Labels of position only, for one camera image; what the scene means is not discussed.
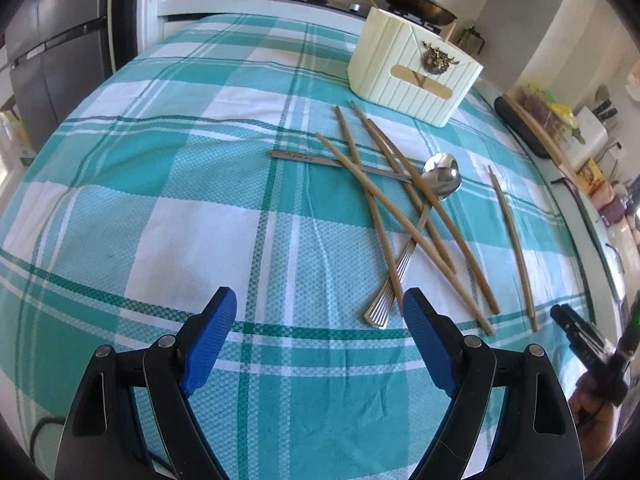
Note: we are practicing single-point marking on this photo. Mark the teal checked tablecloth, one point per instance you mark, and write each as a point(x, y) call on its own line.
point(175, 185)

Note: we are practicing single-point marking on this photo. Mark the pink container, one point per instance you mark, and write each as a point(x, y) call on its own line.
point(612, 205)

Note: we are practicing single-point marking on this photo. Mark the yellow food package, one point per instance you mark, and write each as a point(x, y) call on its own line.
point(591, 176)

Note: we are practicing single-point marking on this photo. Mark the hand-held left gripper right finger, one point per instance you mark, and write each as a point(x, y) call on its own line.
point(427, 345)

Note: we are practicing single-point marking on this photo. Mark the dark grey refrigerator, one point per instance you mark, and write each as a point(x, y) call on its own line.
point(55, 45)

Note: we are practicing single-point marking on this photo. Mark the wooden board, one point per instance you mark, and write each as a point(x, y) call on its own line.
point(545, 142)

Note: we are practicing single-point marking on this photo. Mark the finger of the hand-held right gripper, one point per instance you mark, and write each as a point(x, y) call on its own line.
point(567, 320)

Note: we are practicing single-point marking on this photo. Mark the cream ribbed utensil holder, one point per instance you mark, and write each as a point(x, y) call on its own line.
point(380, 70)

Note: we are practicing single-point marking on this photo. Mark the person's right hand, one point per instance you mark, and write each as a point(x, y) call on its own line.
point(592, 420)

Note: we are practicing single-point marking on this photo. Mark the black tray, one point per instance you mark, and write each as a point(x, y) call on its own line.
point(520, 130)

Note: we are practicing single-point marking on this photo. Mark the bagged dried food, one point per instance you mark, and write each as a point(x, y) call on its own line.
point(545, 107)

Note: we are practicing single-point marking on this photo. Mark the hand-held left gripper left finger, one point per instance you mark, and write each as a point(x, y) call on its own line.
point(210, 340)

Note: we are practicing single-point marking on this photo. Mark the white knife block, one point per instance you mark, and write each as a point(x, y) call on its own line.
point(590, 132)

